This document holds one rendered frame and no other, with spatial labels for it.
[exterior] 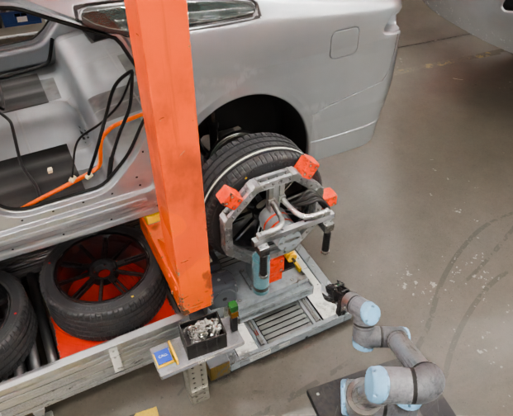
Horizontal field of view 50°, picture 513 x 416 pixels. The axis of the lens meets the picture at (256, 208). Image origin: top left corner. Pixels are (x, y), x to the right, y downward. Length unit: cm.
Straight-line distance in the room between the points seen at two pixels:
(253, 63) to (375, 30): 70
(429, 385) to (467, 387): 145
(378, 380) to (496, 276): 216
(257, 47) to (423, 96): 303
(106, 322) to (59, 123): 123
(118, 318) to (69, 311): 24
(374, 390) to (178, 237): 103
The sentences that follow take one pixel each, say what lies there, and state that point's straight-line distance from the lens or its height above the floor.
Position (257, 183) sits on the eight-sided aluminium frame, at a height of 112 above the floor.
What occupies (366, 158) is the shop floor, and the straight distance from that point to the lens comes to 457.
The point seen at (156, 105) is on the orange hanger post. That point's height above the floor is 173.
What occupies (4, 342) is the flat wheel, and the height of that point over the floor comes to 50.
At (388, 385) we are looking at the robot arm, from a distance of 187.
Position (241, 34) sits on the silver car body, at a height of 163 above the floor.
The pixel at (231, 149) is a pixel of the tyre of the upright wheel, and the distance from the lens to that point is 265.
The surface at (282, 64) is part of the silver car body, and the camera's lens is 277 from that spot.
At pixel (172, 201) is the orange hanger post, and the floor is 127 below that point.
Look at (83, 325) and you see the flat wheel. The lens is 298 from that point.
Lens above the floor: 275
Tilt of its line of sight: 43 degrees down
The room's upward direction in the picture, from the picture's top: straight up
